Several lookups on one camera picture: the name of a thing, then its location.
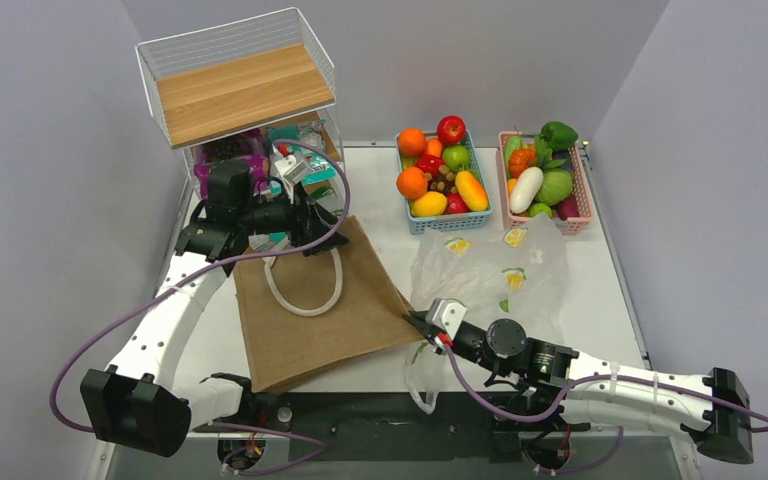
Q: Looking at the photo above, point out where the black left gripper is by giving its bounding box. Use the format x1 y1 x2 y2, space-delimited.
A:
238 180 348 254

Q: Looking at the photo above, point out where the teal snack packet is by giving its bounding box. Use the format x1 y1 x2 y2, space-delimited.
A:
266 119 335 186

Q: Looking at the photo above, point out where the clear plastic lemon-print bag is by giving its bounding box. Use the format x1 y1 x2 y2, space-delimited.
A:
403 213 569 416

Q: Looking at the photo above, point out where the brown jute tote bag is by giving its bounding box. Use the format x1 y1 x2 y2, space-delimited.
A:
233 217 420 393

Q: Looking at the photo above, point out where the purple snack packet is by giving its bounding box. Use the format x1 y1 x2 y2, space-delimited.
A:
191 129 270 199

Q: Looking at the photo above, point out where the yellow orange mango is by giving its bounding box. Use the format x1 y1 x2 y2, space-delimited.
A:
455 171 489 212

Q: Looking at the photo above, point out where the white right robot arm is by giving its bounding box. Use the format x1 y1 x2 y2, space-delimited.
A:
403 299 754 465

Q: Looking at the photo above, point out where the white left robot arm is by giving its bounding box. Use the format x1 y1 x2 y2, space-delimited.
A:
80 154 347 457

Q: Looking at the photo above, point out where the green snack packet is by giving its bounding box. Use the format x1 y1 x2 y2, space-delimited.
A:
310 186 344 217

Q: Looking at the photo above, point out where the orange fruit front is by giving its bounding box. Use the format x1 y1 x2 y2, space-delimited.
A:
396 166 428 201

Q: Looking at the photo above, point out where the orange fruit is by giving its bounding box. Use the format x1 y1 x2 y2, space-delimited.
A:
396 166 428 201
396 127 427 157

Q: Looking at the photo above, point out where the blue plastic fruit basket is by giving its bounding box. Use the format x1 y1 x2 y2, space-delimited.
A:
397 132 492 235

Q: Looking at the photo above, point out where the yellow lemon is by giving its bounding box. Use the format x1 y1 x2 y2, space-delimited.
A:
410 191 447 218

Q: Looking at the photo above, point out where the orange fruit back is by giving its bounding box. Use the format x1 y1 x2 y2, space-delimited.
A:
396 127 427 157

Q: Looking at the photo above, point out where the red bell pepper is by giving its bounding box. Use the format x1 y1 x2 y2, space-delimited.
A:
415 154 444 179

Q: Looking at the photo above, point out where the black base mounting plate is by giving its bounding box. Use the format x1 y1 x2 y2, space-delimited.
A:
197 392 589 464

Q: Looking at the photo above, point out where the pink plastic vegetable basket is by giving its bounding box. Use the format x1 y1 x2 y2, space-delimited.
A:
495 131 596 236

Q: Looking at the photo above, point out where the green apple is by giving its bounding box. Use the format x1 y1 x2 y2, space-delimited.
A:
441 144 472 173

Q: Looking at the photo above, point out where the white eggplant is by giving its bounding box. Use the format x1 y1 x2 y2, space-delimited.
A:
509 167 544 214

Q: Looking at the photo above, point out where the red apple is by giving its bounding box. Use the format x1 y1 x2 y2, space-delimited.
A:
436 115 467 146

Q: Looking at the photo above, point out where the green cabbage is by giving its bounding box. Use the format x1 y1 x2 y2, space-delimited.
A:
535 168 574 207

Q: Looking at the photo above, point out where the orange pumpkin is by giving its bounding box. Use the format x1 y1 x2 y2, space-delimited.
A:
507 147 538 179

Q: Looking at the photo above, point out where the green bell pepper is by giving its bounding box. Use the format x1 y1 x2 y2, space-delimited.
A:
540 121 579 152

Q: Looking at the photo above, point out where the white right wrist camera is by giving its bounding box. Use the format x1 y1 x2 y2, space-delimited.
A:
425 298 467 340

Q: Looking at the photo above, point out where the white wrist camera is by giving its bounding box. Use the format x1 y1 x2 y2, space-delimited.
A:
425 298 467 340
270 144 312 199

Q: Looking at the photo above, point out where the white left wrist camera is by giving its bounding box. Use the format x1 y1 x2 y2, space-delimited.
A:
270 144 312 199

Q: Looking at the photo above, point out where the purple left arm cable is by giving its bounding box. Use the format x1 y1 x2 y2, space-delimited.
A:
49 139 352 435

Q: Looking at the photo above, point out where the white wire wooden shelf rack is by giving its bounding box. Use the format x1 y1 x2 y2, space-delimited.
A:
135 7 344 203

